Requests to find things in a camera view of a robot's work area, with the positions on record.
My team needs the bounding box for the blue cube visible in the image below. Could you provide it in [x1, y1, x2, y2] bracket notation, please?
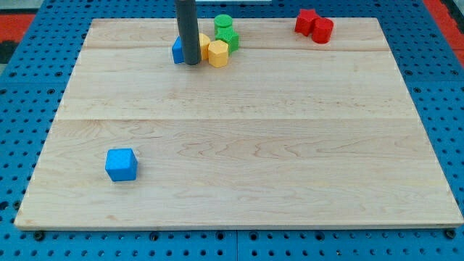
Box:
[105, 148, 138, 182]

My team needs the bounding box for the wooden board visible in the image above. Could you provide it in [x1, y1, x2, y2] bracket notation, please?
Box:
[14, 17, 463, 231]

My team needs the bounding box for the yellow hexagon block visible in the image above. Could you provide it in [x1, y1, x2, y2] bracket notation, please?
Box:
[208, 40, 229, 67]

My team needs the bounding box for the blue block behind rod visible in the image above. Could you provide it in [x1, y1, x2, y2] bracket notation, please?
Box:
[171, 36, 184, 64]

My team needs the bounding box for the yellow block behind rod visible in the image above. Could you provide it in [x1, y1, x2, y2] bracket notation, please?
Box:
[199, 33, 210, 60]

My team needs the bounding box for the green hexagon block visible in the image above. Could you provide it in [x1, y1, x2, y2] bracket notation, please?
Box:
[215, 27, 239, 54]

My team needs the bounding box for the green cylinder block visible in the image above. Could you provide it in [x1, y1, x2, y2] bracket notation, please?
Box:
[213, 14, 233, 35]

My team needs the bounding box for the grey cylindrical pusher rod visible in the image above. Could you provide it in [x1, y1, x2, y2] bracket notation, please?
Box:
[174, 0, 202, 65]

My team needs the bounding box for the red star block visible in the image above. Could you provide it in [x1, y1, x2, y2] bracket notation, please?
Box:
[294, 9, 320, 36]

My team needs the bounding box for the red cylinder block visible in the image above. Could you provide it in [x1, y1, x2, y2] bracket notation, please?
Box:
[312, 17, 334, 44]

